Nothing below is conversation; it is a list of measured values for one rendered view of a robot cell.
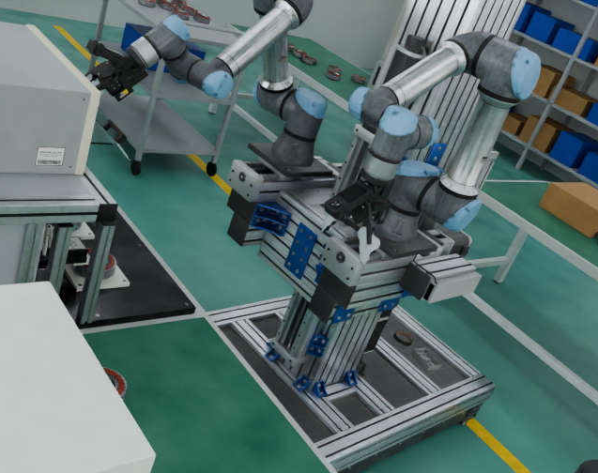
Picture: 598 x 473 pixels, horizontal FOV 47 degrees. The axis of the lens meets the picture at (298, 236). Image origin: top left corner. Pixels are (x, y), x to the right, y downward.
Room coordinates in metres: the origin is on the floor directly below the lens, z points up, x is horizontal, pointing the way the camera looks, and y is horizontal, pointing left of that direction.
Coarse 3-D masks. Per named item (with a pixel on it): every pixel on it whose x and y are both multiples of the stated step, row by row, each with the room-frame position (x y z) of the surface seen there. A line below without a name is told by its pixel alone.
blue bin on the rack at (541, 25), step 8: (536, 16) 8.01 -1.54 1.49; (544, 16) 7.95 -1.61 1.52; (552, 16) 8.26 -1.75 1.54; (536, 24) 7.98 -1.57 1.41; (544, 24) 7.92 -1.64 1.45; (552, 24) 7.86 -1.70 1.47; (560, 24) 7.94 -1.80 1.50; (568, 24) 8.05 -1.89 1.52; (528, 32) 8.01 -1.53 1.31; (536, 32) 7.95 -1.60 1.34; (544, 32) 7.89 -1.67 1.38; (552, 32) 7.88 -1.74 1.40; (544, 40) 7.86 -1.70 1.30; (552, 40) 7.94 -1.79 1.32
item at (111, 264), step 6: (90, 252) 1.61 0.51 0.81; (108, 258) 1.61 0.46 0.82; (114, 258) 1.62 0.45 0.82; (108, 264) 1.59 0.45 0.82; (114, 264) 1.60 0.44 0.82; (78, 270) 1.54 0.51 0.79; (84, 270) 1.54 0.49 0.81; (108, 270) 1.56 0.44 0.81; (114, 270) 1.59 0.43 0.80; (84, 276) 1.53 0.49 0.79; (108, 276) 1.57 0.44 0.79
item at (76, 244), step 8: (72, 240) 1.55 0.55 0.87; (80, 240) 1.56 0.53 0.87; (72, 248) 1.51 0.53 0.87; (80, 248) 1.53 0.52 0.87; (40, 256) 1.46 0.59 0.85; (48, 256) 1.47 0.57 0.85; (72, 256) 1.51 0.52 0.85; (80, 256) 1.52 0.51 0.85; (88, 256) 1.57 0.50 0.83; (40, 264) 1.45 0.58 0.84; (72, 264) 1.52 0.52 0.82; (80, 264) 1.53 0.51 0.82
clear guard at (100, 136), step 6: (96, 120) 1.91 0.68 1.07; (96, 126) 1.87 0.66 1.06; (96, 132) 1.82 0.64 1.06; (102, 132) 1.84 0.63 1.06; (108, 132) 1.85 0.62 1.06; (96, 138) 1.78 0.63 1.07; (102, 138) 1.80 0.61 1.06; (108, 138) 1.81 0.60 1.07; (102, 144) 1.77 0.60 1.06; (108, 144) 1.78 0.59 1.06; (114, 144) 1.79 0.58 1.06; (120, 150) 1.85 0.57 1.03; (126, 156) 1.83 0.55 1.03
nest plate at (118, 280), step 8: (64, 272) 1.54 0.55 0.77; (72, 272) 1.54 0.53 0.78; (120, 272) 1.62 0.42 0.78; (72, 280) 1.51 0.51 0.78; (80, 280) 1.52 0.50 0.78; (104, 280) 1.56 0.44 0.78; (112, 280) 1.57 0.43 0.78; (120, 280) 1.59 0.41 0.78; (80, 288) 1.49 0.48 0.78; (104, 288) 1.54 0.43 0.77
